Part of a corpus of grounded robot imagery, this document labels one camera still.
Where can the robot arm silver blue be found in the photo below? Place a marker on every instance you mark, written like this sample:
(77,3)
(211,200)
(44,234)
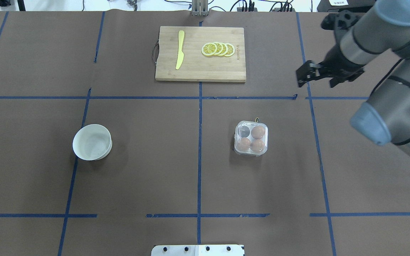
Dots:
(385,116)

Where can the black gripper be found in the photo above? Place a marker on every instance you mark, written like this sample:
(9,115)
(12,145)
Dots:
(337,60)

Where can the white round bowl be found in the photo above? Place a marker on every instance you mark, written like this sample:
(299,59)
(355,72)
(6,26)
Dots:
(92,142)

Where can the brown egg front slot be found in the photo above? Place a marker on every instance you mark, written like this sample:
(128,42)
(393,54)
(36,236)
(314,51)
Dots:
(257,145)

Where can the lemon slice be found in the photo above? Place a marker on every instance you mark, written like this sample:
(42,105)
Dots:
(219,48)
(230,50)
(224,49)
(209,49)

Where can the brown egg rear slot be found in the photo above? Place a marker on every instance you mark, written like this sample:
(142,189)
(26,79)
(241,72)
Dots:
(258,132)

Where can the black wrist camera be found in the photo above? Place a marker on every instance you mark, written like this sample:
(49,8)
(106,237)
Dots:
(340,23)

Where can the brown egg from bowl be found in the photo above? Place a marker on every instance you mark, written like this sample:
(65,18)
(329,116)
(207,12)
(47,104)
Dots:
(244,144)

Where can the clear plastic egg box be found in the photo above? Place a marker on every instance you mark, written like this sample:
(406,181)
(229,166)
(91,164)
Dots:
(242,130)

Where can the bamboo cutting board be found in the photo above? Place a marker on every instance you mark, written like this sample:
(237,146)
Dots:
(197,67)

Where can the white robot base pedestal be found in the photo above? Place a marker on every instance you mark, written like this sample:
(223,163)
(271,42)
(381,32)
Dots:
(199,250)

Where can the brown egg slot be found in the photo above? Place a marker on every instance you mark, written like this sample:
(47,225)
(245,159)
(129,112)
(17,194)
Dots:
(257,145)
(258,132)

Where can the yellow plastic knife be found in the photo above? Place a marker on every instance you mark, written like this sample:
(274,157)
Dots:
(180,53)

